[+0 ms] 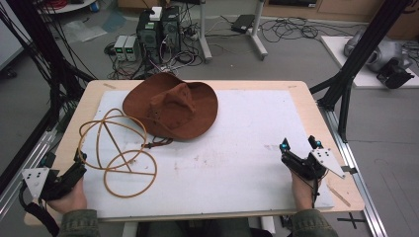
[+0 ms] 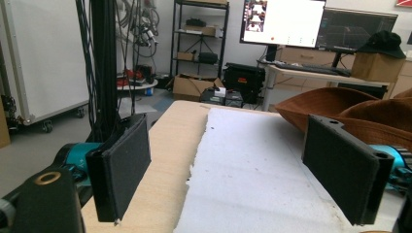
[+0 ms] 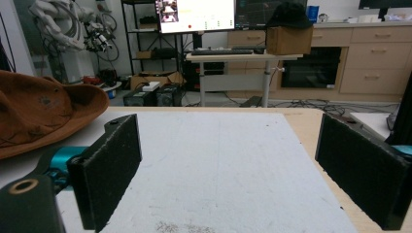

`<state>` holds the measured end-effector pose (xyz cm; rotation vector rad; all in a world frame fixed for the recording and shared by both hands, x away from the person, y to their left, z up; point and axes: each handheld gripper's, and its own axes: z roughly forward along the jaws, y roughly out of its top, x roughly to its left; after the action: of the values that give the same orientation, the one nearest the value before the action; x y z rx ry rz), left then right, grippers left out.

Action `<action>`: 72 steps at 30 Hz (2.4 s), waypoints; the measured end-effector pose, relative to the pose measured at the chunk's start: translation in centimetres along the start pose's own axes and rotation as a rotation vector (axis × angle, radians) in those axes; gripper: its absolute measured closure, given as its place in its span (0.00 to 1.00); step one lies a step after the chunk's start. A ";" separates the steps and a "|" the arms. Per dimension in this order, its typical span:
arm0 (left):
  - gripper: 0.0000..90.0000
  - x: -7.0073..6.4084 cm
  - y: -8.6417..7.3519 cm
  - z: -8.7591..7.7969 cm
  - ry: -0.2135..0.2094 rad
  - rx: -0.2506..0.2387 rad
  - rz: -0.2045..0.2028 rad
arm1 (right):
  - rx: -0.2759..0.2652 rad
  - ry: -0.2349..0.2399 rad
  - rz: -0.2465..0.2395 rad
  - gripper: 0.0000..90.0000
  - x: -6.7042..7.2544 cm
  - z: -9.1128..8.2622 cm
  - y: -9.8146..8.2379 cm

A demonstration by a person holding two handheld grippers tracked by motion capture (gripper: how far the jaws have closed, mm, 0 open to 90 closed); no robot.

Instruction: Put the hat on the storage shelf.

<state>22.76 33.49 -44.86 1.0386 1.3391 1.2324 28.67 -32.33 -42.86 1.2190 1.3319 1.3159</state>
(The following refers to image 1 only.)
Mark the white box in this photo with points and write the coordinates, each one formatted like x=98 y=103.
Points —
x=156 y=14

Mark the black metal frame post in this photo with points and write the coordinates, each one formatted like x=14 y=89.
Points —
x=49 y=59
x=359 y=52

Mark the thin wooden stick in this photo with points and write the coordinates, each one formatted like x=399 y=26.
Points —
x=338 y=195

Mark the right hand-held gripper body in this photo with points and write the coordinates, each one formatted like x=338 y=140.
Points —
x=301 y=166

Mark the grey power supply unit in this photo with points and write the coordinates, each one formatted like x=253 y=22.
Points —
x=120 y=47
x=132 y=48

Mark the black device on platform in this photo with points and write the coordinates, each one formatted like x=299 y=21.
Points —
x=393 y=75

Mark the large black computer tower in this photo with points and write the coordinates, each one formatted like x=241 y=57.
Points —
x=148 y=36

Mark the white foam mat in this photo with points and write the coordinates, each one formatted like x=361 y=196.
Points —
x=230 y=171

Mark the person's left hand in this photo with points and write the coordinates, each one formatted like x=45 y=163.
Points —
x=70 y=200

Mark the brown felt hat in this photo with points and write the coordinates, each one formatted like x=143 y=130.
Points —
x=178 y=105

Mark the grey robot shell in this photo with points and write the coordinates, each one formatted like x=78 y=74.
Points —
x=382 y=52

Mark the blue tape roll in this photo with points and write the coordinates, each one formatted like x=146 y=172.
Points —
x=94 y=6

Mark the slim black computer tower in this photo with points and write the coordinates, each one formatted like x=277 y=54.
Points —
x=170 y=29

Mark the white desk leg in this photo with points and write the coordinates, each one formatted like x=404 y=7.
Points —
x=205 y=39
x=258 y=36

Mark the clear plastic sheet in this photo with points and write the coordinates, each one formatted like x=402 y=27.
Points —
x=84 y=31

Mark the person's right hand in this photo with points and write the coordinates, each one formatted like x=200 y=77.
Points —
x=303 y=194

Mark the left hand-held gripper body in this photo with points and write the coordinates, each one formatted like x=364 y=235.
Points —
x=62 y=182

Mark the white floor platform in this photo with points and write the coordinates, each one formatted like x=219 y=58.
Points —
x=339 y=56

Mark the aluminium rail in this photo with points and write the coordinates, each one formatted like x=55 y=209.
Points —
x=359 y=184
x=29 y=161

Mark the flat black box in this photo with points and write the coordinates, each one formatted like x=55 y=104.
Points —
x=243 y=23

